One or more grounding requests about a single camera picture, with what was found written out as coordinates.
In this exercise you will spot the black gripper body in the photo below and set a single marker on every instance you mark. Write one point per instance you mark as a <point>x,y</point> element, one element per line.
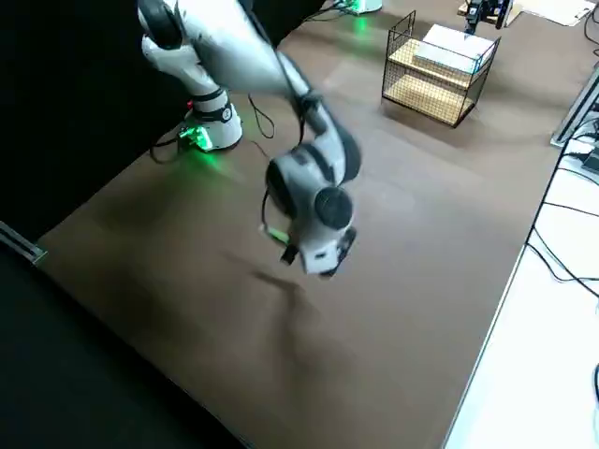
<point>347,248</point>

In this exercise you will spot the green marker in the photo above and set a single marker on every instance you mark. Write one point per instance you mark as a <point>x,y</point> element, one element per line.
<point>278,235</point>

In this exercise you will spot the blue illustrated book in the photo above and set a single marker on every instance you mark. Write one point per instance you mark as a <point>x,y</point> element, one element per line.
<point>454,44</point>

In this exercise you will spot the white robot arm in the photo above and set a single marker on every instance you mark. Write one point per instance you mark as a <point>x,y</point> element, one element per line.
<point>224,51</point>

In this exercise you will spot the white paper clipboard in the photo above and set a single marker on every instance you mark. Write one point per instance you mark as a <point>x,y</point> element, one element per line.
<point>552,9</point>

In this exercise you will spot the aluminium frame post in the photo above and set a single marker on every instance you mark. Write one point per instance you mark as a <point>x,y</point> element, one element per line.
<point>578,107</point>

